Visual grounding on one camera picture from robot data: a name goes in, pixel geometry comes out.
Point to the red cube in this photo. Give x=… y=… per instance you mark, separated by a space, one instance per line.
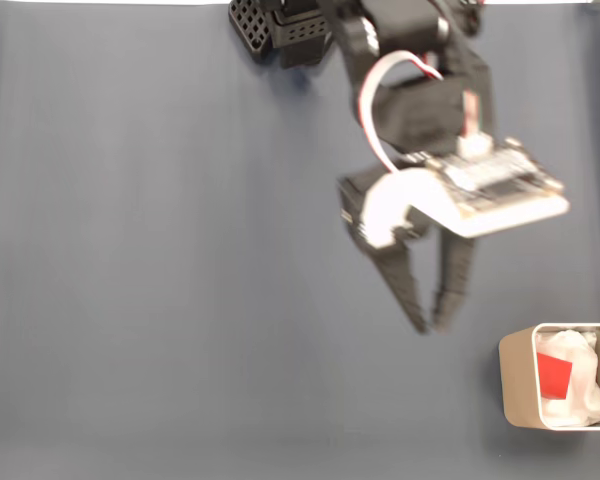
x=554 y=375

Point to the beige box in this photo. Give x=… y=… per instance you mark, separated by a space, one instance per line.
x=517 y=380

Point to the white cloth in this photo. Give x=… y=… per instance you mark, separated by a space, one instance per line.
x=587 y=385

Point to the white camera mount with board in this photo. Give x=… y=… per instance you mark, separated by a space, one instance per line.
x=430 y=195

